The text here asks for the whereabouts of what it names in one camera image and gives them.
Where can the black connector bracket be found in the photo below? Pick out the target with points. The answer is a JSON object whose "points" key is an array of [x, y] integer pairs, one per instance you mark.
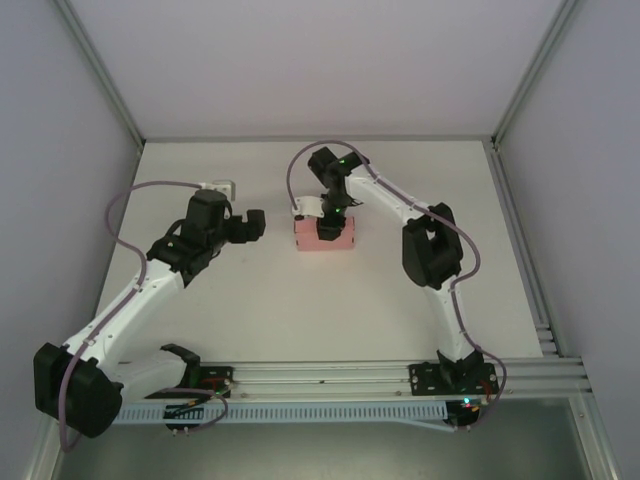
{"points": [[465, 417], [182, 425]]}

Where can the aluminium side rail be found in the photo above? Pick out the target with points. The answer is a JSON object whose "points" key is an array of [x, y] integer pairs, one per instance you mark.
{"points": [[525, 240]]}

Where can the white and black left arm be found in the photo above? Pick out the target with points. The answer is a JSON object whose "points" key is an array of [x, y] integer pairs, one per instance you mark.
{"points": [[125, 310]]}

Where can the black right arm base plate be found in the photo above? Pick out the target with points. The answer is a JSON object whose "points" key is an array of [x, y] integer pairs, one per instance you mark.
{"points": [[425, 375]]}

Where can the aluminium frame crossbar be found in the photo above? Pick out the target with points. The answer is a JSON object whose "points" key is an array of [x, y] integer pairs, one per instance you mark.
{"points": [[320, 138]]}

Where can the black left connector bracket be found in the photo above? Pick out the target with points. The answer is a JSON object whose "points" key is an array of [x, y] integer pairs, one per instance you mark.
{"points": [[182, 425]]}

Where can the black right connector bracket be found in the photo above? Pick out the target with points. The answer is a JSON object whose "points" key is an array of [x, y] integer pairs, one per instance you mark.
{"points": [[465, 417]]}

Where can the aluminium mounting rail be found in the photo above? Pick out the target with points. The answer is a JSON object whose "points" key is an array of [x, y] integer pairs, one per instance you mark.
{"points": [[320, 375]]}

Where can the grey metal panel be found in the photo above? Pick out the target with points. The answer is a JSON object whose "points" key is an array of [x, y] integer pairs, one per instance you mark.
{"points": [[320, 455]]}

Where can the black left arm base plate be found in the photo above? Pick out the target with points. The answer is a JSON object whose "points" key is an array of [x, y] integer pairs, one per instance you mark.
{"points": [[220, 375]]}

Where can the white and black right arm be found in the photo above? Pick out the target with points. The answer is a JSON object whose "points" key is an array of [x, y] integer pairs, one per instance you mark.
{"points": [[445, 310]]}

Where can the aluminium frame post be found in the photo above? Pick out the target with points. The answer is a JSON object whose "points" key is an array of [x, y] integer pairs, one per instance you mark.
{"points": [[537, 75], [105, 75]]}

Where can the pink paper box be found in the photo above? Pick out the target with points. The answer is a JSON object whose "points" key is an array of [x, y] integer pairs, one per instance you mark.
{"points": [[305, 237]]}

